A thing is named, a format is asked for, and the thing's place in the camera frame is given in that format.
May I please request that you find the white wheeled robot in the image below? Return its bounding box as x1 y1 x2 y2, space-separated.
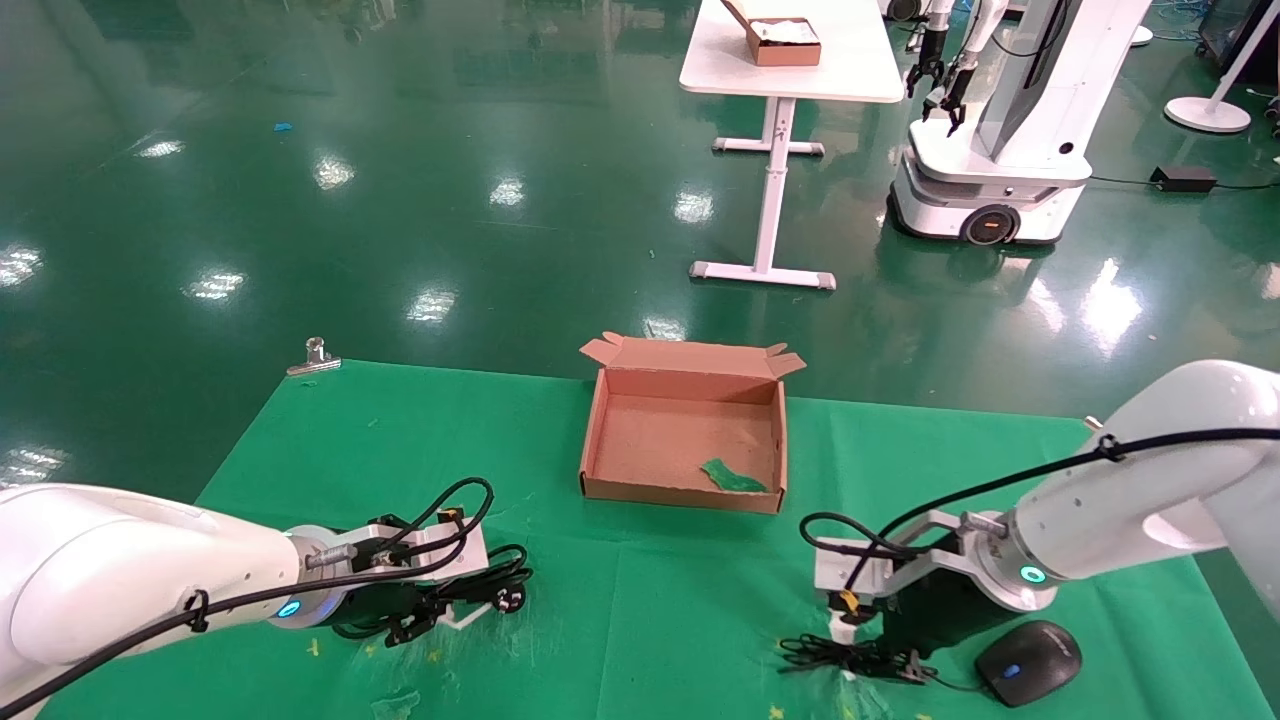
887 0 1153 247

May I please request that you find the black cabinet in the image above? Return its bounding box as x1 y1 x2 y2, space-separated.
1198 0 1280 73

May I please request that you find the small brown cardboard box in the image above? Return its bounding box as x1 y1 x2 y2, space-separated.
721 0 823 69

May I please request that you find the green table cloth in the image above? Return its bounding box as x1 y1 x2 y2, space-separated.
40 359 1251 720

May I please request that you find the white packing material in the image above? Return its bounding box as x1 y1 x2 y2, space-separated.
749 17 817 46

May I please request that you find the white standing desk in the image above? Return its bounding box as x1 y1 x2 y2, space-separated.
679 0 907 292

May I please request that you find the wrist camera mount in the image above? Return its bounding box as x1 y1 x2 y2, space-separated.
303 520 490 587
814 509 986 618

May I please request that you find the black power cord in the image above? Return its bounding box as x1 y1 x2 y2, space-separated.
328 544 535 642

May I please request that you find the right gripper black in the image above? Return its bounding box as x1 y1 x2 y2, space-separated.
848 561 1013 684

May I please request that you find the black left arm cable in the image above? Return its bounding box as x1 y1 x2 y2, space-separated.
0 477 497 720

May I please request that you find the black wired computer mouse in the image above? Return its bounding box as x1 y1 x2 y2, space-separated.
777 619 1084 709

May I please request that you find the open brown cardboard box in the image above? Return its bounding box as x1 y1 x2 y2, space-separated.
578 333 807 516

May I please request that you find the black gripper of white robot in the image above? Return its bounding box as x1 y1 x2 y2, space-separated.
921 50 977 137
905 20 948 100

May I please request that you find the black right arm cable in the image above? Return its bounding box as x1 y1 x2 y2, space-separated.
799 427 1280 593

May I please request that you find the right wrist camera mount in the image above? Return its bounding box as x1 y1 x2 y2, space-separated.
814 509 986 618

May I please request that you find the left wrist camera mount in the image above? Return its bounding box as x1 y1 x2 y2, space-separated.
303 520 490 587

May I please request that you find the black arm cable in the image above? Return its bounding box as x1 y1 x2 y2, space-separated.
0 477 497 720
799 427 1280 593

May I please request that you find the white round-base stand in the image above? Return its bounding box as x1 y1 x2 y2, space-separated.
1164 0 1280 135

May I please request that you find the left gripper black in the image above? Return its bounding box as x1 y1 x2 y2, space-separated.
322 577 453 647

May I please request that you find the black power adapter with cord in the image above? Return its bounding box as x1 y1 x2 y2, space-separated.
1088 164 1280 196

